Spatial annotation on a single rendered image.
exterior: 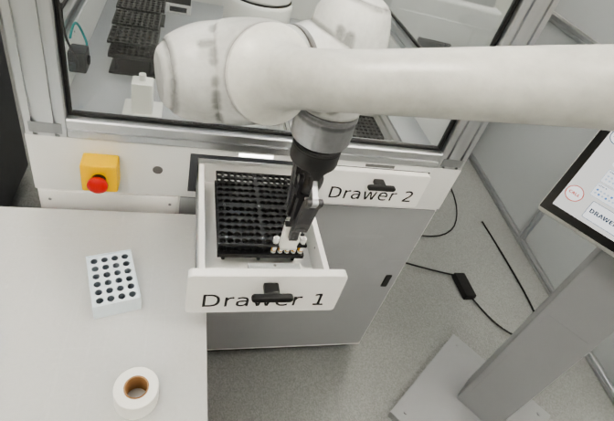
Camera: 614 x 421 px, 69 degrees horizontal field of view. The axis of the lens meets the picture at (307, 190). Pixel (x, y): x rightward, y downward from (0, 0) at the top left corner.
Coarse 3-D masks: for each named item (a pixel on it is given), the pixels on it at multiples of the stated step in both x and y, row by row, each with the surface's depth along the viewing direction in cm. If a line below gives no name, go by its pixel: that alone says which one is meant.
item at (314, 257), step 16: (208, 160) 104; (208, 176) 106; (208, 192) 104; (208, 208) 100; (208, 224) 97; (208, 240) 93; (320, 240) 93; (208, 256) 90; (304, 256) 96; (320, 256) 90
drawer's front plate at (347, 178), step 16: (336, 176) 109; (352, 176) 110; (368, 176) 111; (384, 176) 112; (400, 176) 113; (416, 176) 114; (320, 192) 111; (336, 192) 112; (352, 192) 113; (368, 192) 115; (384, 192) 116; (400, 192) 117; (416, 192) 118
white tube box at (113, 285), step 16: (96, 256) 89; (112, 256) 90; (128, 256) 91; (96, 272) 86; (112, 272) 87; (128, 272) 89; (96, 288) 84; (112, 288) 84; (128, 288) 87; (96, 304) 81; (112, 304) 82; (128, 304) 84
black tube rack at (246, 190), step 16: (224, 176) 100; (240, 176) 101; (256, 176) 103; (272, 176) 104; (288, 176) 106; (224, 192) 96; (240, 192) 102; (256, 192) 99; (272, 192) 101; (224, 208) 93; (240, 208) 94; (256, 208) 95; (272, 208) 96; (224, 224) 89; (240, 224) 90; (256, 224) 91; (272, 224) 97; (224, 256) 88; (240, 256) 88; (256, 256) 89; (272, 256) 90; (288, 256) 91
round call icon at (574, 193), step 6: (570, 186) 109; (576, 186) 109; (564, 192) 109; (570, 192) 109; (576, 192) 108; (582, 192) 108; (570, 198) 108; (576, 198) 108; (582, 198) 108; (576, 204) 108
